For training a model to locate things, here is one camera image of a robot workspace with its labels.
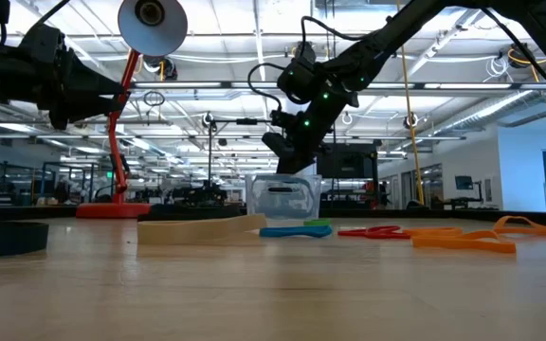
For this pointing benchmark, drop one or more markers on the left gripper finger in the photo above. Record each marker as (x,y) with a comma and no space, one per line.
(88,102)
(88,78)

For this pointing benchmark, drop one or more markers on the clear plastic bin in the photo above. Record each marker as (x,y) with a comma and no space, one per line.
(259,208)

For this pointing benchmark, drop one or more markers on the red rubber band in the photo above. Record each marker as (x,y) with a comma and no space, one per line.
(353,233)

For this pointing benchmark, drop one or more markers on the wooden spatula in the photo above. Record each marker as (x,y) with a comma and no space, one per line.
(183,233)

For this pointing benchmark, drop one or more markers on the orange rubber band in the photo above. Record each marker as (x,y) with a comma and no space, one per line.
(529,230)
(462,244)

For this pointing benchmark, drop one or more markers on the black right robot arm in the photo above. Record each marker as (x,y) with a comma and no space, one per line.
(387,38)

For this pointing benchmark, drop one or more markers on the black monitor on stand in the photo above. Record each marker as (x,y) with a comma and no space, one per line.
(349,161)

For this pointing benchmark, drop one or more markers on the black background robot station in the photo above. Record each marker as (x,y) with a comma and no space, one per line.
(197,195)

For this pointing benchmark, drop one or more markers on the long ceiling light strip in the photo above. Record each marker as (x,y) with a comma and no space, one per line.
(183,85)

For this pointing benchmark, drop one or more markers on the red desk lamp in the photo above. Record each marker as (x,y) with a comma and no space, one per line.
(116,210)

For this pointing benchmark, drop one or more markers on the small desk monitor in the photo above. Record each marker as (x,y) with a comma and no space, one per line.
(463,183)

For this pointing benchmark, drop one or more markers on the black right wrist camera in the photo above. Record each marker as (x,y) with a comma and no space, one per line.
(275,142)

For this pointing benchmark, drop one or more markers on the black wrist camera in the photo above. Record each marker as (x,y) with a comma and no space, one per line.
(41,42)
(275,142)

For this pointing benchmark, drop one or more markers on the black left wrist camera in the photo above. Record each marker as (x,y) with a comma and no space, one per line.
(41,42)

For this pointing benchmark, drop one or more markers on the black camera rig frame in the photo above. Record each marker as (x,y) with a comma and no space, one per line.
(247,121)

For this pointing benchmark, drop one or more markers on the black table frame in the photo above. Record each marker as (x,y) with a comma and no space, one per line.
(17,213)

